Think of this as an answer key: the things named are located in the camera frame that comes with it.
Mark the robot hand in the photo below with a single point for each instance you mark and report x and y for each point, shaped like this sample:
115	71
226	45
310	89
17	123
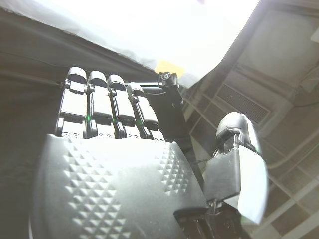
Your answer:
119	189

